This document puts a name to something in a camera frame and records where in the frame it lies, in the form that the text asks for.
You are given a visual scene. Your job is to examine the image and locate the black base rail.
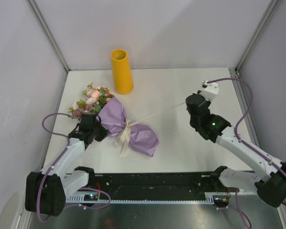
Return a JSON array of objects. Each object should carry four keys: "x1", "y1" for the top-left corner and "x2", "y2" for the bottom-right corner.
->
[{"x1": 87, "y1": 172, "x2": 227, "y2": 202}]

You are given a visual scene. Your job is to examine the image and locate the aluminium frame post right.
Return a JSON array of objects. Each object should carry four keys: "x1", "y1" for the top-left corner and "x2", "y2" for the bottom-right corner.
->
[{"x1": 235, "y1": 0, "x2": 282, "y2": 73}]

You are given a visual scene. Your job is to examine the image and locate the yellow cylindrical vase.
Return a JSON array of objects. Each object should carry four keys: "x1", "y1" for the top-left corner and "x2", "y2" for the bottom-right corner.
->
[{"x1": 111, "y1": 49, "x2": 133, "y2": 94}]

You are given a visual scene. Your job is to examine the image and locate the aluminium frame post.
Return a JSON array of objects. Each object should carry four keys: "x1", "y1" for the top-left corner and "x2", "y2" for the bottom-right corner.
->
[
  {"x1": 26, "y1": 0, "x2": 70, "y2": 73},
  {"x1": 235, "y1": 0, "x2": 282, "y2": 73}
]

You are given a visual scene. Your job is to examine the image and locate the cream ribbon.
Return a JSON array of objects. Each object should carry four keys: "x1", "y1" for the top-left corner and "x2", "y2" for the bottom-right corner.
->
[{"x1": 113, "y1": 102, "x2": 187, "y2": 157}]

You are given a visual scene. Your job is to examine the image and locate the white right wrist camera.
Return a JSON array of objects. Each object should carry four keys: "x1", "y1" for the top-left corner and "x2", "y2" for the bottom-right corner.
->
[{"x1": 199, "y1": 81, "x2": 219, "y2": 102}]

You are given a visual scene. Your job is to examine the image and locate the aluminium frame post left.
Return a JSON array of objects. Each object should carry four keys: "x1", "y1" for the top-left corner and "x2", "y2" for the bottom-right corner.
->
[{"x1": 26, "y1": 0, "x2": 70, "y2": 73}]

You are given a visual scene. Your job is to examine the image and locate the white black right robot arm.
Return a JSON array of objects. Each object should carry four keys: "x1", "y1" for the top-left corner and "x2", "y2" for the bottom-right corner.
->
[{"x1": 185, "y1": 91, "x2": 286, "y2": 208}]

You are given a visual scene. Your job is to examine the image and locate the white slotted cable duct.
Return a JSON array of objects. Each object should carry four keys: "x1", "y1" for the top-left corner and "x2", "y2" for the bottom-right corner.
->
[{"x1": 68, "y1": 192, "x2": 232, "y2": 205}]

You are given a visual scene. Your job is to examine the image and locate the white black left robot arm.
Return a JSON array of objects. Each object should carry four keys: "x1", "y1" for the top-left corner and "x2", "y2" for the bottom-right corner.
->
[{"x1": 25, "y1": 113, "x2": 110, "y2": 217}]

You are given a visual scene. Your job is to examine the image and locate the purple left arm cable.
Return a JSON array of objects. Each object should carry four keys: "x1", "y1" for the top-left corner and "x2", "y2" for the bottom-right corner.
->
[{"x1": 35, "y1": 112, "x2": 112, "y2": 222}]

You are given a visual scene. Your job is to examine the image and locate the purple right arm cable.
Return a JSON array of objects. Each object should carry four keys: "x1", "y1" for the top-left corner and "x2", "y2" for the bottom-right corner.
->
[{"x1": 208, "y1": 77, "x2": 286, "y2": 229}]

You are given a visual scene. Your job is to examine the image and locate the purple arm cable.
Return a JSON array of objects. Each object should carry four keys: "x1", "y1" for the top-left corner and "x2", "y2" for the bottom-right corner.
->
[
  {"x1": 35, "y1": 112, "x2": 112, "y2": 222},
  {"x1": 208, "y1": 77, "x2": 286, "y2": 229}
]

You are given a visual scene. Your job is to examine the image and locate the pink artificial flower bunch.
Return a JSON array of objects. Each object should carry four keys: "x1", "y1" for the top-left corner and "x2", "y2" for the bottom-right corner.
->
[{"x1": 68, "y1": 83, "x2": 115, "y2": 118}]

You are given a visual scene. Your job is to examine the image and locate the purple pink wrapping paper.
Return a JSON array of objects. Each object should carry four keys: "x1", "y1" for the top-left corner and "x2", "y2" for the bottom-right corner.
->
[{"x1": 99, "y1": 97, "x2": 159, "y2": 157}]

